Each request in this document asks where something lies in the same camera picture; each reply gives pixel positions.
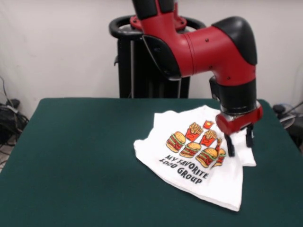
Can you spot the white towel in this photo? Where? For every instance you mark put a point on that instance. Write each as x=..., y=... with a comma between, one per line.
x=189, y=165

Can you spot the black power adapter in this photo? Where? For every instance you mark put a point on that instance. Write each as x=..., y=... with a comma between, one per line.
x=14, y=102

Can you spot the dark green table cloth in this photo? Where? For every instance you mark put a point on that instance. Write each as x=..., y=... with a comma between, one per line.
x=71, y=165

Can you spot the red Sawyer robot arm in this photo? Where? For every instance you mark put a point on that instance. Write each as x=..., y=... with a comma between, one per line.
x=206, y=49

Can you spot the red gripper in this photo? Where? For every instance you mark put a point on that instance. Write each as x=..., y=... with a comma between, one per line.
x=236, y=124

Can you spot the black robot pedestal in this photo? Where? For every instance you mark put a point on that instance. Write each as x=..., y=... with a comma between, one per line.
x=137, y=71

